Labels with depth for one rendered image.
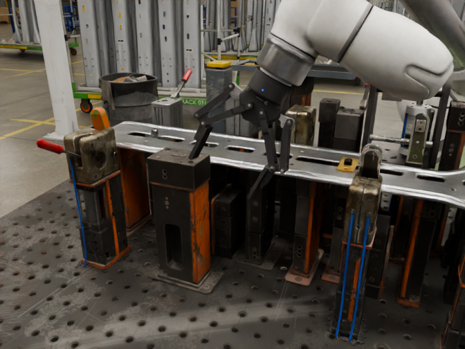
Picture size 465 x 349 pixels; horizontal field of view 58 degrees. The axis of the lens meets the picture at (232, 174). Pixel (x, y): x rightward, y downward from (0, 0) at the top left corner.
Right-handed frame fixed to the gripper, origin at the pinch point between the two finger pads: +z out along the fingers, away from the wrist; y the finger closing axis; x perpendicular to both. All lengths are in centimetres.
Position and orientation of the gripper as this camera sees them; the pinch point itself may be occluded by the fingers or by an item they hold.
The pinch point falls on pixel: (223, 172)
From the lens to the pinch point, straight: 79.7
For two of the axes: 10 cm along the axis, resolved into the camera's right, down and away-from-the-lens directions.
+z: -4.6, 8.2, 3.5
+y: -8.1, -5.4, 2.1
